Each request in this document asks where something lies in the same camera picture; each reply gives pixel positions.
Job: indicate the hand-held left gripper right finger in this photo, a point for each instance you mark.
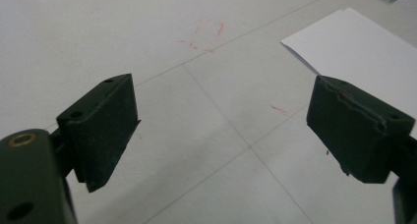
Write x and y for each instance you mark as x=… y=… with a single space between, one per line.
x=354 y=135

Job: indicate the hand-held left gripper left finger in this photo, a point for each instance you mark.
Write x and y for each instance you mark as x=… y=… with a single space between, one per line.
x=101 y=129

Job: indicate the white paper sheet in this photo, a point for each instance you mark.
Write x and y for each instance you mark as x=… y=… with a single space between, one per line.
x=357 y=47

